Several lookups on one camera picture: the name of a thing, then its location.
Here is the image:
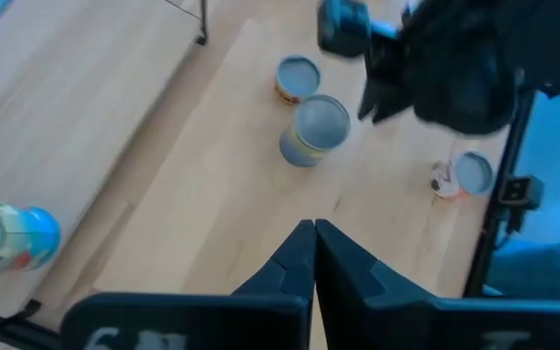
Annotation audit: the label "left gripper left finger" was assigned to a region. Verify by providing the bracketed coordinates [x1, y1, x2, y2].
[60, 219, 316, 350]

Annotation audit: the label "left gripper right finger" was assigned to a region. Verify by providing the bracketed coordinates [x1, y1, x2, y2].
[314, 219, 560, 350]

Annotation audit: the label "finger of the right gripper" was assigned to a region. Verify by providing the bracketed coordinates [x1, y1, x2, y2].
[357, 46, 398, 121]
[370, 96, 415, 125]

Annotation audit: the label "tall blue yellow can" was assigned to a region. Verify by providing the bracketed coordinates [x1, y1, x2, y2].
[278, 93, 352, 169]

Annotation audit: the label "orange can cream rings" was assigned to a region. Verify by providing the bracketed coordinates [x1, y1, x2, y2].
[429, 150, 495, 200]

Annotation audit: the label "tall teal yellow-green can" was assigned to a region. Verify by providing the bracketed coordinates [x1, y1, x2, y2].
[0, 197, 62, 281]

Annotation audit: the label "wooden shelf black metal legs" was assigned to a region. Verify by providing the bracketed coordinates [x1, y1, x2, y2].
[0, 0, 209, 293]

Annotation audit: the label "short yellow pink-spotted can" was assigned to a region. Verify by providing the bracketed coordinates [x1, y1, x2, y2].
[273, 53, 322, 106]

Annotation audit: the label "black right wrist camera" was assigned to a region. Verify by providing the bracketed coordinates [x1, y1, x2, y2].
[316, 0, 374, 59]

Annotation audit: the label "black aluminium rig frame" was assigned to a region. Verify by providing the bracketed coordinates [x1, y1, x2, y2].
[0, 86, 540, 350]

